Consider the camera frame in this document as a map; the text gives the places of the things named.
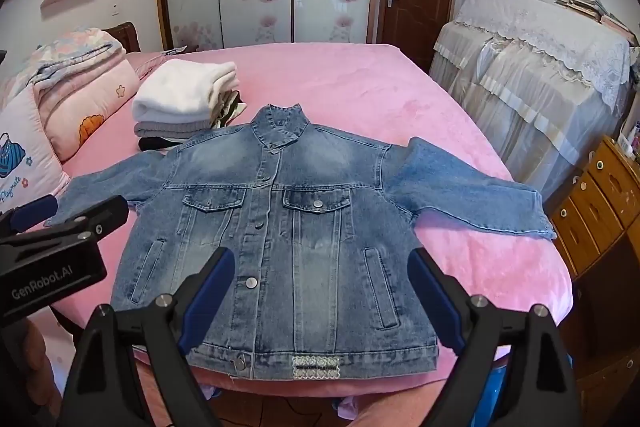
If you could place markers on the grey folded sweater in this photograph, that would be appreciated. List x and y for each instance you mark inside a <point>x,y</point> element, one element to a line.
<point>165,128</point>

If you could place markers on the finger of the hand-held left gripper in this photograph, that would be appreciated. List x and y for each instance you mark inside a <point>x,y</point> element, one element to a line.
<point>30,212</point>
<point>95,219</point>

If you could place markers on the pink bed blanket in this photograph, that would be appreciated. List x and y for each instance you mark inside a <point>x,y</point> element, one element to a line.
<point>350,77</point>

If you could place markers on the floral folded quilt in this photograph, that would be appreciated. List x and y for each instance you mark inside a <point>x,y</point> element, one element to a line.
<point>65,52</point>

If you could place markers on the wooden drawer dresser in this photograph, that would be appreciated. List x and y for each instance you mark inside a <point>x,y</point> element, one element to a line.
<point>600,207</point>

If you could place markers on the blue foam mat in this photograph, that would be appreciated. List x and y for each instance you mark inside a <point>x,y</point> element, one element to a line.
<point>496,379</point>

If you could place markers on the stack of books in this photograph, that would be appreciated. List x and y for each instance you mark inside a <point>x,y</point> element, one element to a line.
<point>585,4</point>

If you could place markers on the dark wooden headboard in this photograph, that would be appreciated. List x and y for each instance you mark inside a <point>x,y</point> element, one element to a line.
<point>125,37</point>

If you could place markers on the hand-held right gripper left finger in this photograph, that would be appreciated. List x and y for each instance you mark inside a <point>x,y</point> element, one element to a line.
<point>210,302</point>

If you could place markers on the white pillow with blue print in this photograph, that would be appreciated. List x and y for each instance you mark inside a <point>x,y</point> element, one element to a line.
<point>25,147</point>

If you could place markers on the black folded garment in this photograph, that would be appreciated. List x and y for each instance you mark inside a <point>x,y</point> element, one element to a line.
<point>155,143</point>

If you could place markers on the lilac cloth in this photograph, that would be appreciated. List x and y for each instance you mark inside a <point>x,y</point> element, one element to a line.
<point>345,407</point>

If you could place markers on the dark patterned folded garment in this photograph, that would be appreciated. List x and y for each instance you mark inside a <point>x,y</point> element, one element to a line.
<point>227,109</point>

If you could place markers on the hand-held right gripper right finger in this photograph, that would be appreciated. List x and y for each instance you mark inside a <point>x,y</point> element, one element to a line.
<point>435,302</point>

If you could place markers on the blue denim jacket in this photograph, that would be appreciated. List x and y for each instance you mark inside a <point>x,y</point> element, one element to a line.
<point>300,257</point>

